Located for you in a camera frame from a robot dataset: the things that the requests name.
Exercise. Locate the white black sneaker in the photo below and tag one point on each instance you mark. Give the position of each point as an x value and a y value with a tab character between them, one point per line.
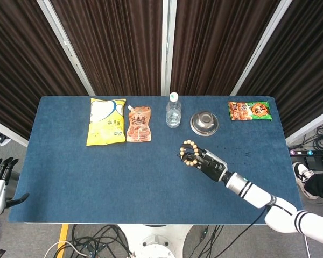
301	174

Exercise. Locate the yellow white snack bag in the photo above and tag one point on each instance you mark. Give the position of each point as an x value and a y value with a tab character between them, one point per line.
105	122

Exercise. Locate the black trouser leg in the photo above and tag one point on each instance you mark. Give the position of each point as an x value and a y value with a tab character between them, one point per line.
321	185

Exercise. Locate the green orange snack packet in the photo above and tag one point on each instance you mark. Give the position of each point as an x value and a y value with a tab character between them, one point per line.
249	111

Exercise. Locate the white frame post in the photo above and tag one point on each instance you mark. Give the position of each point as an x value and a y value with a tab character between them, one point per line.
261	45
67	48
168	48

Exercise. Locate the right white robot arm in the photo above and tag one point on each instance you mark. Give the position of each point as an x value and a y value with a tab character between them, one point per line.
258	194

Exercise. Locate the clear plastic water bottle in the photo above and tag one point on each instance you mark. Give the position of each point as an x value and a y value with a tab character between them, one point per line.
173	113

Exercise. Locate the white pedestal base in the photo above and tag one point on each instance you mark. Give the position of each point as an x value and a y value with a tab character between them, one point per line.
156	242

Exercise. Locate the blue table cloth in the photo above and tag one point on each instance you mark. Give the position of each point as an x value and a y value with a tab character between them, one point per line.
110	182

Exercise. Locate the black foot pedals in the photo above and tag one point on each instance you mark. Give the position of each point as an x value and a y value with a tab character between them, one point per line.
320	162

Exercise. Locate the white shoe on floor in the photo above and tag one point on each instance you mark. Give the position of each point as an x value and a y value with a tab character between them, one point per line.
5	141

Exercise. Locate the yellow floor tape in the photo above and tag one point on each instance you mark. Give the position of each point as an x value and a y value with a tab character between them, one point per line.
62	236

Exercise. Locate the dark brown curtain panel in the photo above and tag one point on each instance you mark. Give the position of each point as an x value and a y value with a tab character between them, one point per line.
115	48
215	48
21	67
304	67

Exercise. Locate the stainless steel bowl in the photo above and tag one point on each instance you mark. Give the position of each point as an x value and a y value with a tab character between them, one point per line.
204	123

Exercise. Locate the white frame rail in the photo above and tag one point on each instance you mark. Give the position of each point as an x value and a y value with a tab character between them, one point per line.
309	126
8	131

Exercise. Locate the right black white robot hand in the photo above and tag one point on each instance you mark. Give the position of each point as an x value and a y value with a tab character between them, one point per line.
212	165

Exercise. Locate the orange spout pouch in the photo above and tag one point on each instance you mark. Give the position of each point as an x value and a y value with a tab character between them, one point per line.
139	125

